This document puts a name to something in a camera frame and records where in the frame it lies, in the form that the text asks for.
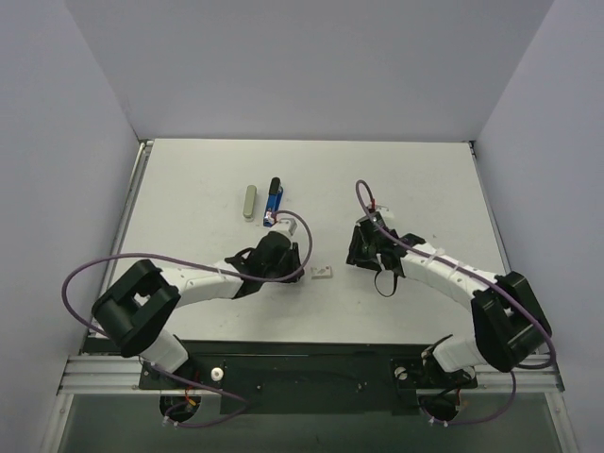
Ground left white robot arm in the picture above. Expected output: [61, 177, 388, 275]
[92, 232, 303, 389]

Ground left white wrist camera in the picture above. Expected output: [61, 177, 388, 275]
[270, 217, 297, 240]

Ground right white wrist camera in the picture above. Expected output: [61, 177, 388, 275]
[369, 205, 394, 225]

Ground beige stapler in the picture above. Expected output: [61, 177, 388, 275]
[243, 185, 258, 221]

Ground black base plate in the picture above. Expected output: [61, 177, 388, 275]
[139, 339, 478, 417]

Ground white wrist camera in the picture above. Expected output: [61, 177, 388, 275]
[369, 205, 394, 225]
[270, 217, 297, 240]

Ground staple box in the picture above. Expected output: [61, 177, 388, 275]
[310, 265, 333, 279]

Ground aluminium rail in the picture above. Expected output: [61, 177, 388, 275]
[57, 351, 566, 396]

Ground blue stapler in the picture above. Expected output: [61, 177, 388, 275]
[262, 176, 283, 227]

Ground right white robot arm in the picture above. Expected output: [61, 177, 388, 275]
[346, 212, 552, 386]

